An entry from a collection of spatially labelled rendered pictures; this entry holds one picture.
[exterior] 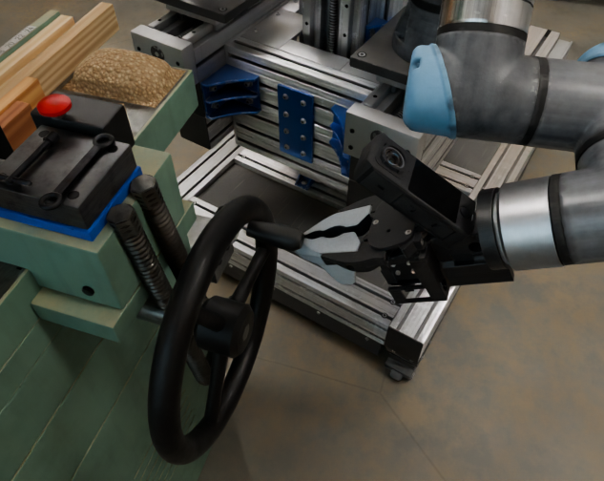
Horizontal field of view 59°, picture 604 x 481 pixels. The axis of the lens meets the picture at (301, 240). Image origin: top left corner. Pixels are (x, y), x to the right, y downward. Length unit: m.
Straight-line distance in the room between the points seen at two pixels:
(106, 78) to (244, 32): 0.54
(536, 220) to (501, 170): 1.28
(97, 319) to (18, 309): 0.08
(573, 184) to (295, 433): 1.08
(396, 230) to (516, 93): 0.15
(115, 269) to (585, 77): 0.43
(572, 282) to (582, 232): 1.38
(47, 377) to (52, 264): 0.17
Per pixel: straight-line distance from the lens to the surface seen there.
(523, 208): 0.46
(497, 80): 0.48
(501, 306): 1.68
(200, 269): 0.47
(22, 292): 0.59
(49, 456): 0.74
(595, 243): 0.45
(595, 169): 0.47
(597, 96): 0.50
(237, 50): 1.19
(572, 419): 1.57
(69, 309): 0.58
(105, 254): 0.50
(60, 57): 0.82
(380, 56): 0.99
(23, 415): 0.66
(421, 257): 0.48
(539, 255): 0.46
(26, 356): 0.63
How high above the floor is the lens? 1.31
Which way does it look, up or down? 49 degrees down
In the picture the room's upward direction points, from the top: straight up
